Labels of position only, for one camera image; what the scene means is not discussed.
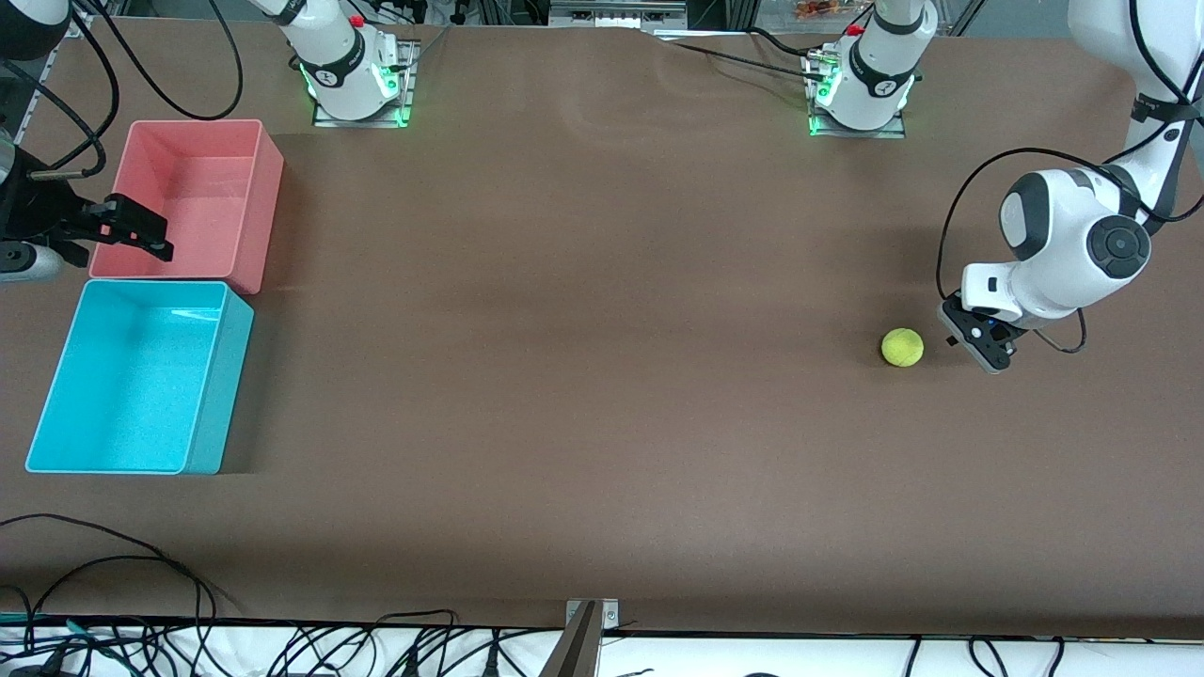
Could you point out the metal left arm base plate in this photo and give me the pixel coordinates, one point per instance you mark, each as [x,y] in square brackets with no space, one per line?
[865,133]

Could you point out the dark metal bar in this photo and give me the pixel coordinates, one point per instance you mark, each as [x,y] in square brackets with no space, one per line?
[574,653]

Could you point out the orange packaged items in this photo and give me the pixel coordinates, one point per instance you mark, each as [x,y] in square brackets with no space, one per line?
[818,9]

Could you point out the grey metal rail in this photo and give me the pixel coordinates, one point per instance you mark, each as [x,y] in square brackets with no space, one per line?
[616,14]

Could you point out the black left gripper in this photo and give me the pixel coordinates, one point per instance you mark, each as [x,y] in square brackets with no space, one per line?
[951,340]

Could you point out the blue plastic bin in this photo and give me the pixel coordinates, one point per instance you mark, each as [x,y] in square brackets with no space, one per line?
[132,385]

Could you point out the yellow-green tennis ball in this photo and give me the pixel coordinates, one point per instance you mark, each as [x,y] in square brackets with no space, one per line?
[902,347]

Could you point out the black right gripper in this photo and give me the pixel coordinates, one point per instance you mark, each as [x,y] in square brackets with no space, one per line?
[36,216]

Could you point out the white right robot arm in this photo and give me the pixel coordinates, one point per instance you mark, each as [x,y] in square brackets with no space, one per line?
[339,66]

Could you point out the small metal corner bracket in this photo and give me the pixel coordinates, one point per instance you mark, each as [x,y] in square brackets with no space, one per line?
[80,26]

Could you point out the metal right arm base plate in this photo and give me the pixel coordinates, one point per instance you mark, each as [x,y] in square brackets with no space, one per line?
[410,103]

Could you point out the pink plastic bin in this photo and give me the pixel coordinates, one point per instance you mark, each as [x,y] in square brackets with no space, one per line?
[207,188]

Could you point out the small metal table bracket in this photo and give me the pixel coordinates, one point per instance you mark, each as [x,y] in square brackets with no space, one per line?
[609,616]

